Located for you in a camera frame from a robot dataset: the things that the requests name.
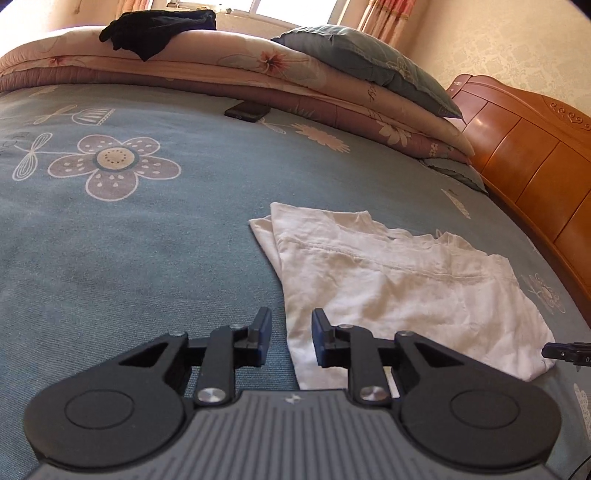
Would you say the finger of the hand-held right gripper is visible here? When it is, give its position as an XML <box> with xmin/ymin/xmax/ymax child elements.
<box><xmin>541</xmin><ymin>342</ymin><xmax>591</xmax><ymax>365</ymax></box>

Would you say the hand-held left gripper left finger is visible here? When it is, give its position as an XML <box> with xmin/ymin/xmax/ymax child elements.
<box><xmin>117</xmin><ymin>307</ymin><xmax>273</xmax><ymax>407</ymax></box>

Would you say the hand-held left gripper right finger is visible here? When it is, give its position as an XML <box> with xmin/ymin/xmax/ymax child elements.
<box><xmin>311</xmin><ymin>308</ymin><xmax>466</xmax><ymax>407</ymax></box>

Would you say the white printed long-sleeve shirt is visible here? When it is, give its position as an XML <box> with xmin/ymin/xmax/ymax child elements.
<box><xmin>248</xmin><ymin>202</ymin><xmax>557</xmax><ymax>391</ymax></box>

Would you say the wooden bed headboard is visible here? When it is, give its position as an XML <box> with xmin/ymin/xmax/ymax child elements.
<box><xmin>445</xmin><ymin>74</ymin><xmax>591</xmax><ymax>287</ymax></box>

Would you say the flat grey-blue pillow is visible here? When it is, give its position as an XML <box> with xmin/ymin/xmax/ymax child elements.
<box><xmin>418</xmin><ymin>157</ymin><xmax>489</xmax><ymax>193</ymax></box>

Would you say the black smartphone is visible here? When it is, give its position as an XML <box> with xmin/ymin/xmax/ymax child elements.
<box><xmin>225</xmin><ymin>102</ymin><xmax>271</xmax><ymax>123</ymax></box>

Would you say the pink floral folded quilt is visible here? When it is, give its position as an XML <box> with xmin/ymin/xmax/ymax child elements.
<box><xmin>0</xmin><ymin>25</ymin><xmax>475</xmax><ymax>164</ymax></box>

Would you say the large grey-blue pillow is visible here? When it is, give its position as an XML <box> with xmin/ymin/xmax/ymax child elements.
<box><xmin>270</xmin><ymin>25</ymin><xmax>464</xmax><ymax>120</ymax></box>

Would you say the black garment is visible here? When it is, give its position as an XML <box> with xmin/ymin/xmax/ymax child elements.
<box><xmin>99</xmin><ymin>9</ymin><xmax>217</xmax><ymax>62</ymax></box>

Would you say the window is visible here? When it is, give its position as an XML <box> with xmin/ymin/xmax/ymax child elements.
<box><xmin>152</xmin><ymin>0</ymin><xmax>370</xmax><ymax>24</ymax></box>

